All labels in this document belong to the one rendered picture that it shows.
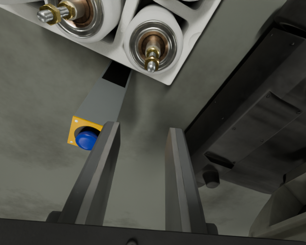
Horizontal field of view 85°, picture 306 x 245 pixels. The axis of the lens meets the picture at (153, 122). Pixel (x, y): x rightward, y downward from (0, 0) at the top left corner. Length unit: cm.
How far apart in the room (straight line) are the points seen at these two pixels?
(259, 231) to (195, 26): 40
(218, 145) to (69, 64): 53
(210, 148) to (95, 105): 35
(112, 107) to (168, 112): 34
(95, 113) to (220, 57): 42
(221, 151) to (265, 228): 22
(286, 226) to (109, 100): 39
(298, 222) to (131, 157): 65
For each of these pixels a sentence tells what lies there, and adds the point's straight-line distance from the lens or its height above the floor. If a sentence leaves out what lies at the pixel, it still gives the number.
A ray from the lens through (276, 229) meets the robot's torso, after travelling 40.
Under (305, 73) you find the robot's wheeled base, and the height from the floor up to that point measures 21.
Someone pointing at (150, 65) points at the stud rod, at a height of 34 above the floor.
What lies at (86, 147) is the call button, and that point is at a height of 33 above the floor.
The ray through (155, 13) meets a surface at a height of 25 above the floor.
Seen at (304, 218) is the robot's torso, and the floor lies 42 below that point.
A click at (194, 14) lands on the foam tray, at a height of 18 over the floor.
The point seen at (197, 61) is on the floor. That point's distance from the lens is 57.
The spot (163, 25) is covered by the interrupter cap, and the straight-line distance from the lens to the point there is 28.
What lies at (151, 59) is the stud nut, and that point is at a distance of 21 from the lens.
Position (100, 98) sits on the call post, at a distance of 36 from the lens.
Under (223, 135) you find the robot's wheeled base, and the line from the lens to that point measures 50.
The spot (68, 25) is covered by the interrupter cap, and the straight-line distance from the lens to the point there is 31.
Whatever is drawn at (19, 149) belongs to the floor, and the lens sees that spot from 104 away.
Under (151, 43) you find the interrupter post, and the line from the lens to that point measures 26.
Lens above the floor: 53
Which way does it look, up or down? 51 degrees down
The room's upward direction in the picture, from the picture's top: 177 degrees counter-clockwise
